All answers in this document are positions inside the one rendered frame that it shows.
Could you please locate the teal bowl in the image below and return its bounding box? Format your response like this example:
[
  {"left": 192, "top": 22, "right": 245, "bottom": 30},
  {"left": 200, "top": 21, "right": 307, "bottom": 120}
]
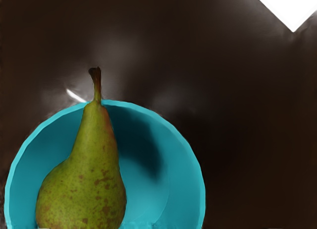
[{"left": 4, "top": 99, "right": 206, "bottom": 229}]

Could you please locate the green pear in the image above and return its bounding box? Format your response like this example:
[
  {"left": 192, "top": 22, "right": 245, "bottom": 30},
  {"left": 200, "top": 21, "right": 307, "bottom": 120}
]
[{"left": 35, "top": 66, "right": 127, "bottom": 229}]

